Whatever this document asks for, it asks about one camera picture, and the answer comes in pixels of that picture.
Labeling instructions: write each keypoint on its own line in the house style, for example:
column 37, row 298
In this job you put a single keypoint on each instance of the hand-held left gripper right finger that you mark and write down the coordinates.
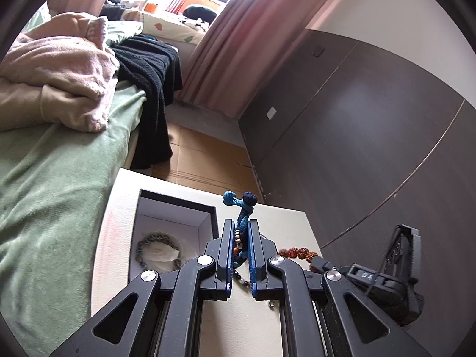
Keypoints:
column 254, row 260

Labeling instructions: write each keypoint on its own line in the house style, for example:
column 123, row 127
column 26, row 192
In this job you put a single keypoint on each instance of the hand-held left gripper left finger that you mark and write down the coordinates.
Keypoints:
column 227, row 256

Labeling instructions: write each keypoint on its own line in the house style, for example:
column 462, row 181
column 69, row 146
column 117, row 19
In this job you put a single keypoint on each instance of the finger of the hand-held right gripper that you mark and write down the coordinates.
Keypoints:
column 336, row 267

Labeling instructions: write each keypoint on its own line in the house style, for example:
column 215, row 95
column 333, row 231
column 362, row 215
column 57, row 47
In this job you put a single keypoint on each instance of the black and white jewelry box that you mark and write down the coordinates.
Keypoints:
column 174, row 208

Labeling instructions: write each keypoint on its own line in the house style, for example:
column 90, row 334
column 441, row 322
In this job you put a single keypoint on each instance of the flattened cardboard sheet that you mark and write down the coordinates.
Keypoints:
column 208, row 160

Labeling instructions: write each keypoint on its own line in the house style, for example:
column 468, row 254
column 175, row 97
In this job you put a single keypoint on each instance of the dark brown wardrobe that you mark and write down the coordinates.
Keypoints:
column 353, row 137

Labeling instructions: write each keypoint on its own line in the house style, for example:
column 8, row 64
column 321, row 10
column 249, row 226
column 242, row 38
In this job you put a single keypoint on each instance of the green bed blanket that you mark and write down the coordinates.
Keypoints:
column 55, row 178

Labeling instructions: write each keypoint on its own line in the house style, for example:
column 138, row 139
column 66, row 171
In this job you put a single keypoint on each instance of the black knitted cloth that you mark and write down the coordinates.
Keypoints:
column 152, row 78

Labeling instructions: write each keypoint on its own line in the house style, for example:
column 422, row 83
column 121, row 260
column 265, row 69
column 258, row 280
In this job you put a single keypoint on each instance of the pink curtain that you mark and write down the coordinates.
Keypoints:
column 238, row 44

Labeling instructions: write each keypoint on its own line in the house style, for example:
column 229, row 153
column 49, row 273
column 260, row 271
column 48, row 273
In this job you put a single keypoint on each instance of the white printed pillow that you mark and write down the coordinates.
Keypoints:
column 171, row 26

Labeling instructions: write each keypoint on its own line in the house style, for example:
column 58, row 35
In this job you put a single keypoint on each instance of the dark green cushion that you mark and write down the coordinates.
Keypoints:
column 200, row 12

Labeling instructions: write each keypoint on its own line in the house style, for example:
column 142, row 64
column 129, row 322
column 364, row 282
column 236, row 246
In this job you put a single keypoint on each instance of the pink fleece blanket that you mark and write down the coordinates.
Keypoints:
column 55, row 70

